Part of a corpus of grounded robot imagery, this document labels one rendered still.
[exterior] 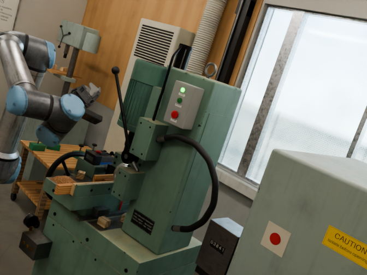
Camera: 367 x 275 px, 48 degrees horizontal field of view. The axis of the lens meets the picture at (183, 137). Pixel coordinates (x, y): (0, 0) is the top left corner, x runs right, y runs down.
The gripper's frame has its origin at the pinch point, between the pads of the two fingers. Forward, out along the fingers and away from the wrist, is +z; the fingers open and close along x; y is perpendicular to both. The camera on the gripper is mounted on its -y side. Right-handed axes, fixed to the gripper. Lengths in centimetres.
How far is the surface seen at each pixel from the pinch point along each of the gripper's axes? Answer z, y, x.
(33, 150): 69, -35, 159
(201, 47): 161, -44, 33
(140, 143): -16.0, -22.0, -15.5
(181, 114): -10.8, -19.1, -35.4
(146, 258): -42, -56, -6
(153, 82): 12.0, -10.3, -17.0
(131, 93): 8.8, -9.6, -6.3
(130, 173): -22.9, -29.5, -8.1
